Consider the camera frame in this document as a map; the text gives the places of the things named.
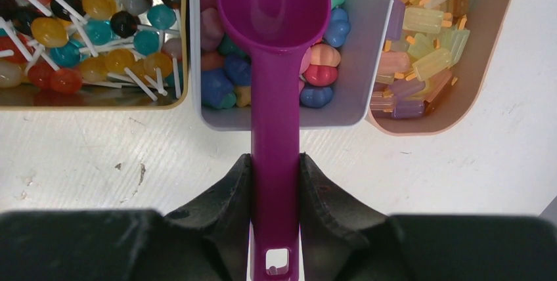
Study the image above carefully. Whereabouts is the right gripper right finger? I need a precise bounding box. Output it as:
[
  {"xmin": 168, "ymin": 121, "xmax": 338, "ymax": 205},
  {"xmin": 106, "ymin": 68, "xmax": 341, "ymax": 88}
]
[{"xmin": 300, "ymin": 154, "xmax": 556, "ymax": 280}]

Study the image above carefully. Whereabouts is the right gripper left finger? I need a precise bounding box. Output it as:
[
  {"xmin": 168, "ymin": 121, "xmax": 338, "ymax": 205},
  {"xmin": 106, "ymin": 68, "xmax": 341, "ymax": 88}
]
[{"xmin": 1, "ymin": 154, "xmax": 252, "ymax": 280}]

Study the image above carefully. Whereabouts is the magenta plastic scoop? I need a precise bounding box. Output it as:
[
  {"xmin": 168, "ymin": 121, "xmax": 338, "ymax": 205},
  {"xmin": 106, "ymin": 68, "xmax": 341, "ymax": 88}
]
[{"xmin": 218, "ymin": 0, "xmax": 331, "ymax": 280}]

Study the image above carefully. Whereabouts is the white tin of candies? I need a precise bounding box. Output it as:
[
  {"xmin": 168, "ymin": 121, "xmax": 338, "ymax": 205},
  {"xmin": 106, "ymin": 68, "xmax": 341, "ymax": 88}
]
[{"xmin": 187, "ymin": 0, "xmax": 393, "ymax": 131}]

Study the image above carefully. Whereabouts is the gold tin of lollipops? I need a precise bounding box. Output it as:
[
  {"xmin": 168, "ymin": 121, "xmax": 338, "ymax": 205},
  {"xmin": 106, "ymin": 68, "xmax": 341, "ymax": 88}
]
[{"xmin": 1, "ymin": 0, "xmax": 188, "ymax": 110}]

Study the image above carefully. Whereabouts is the pink tin of gummies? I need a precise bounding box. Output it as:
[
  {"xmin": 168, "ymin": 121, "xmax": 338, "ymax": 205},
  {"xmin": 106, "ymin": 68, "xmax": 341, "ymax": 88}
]
[{"xmin": 366, "ymin": 0, "xmax": 511, "ymax": 136}]

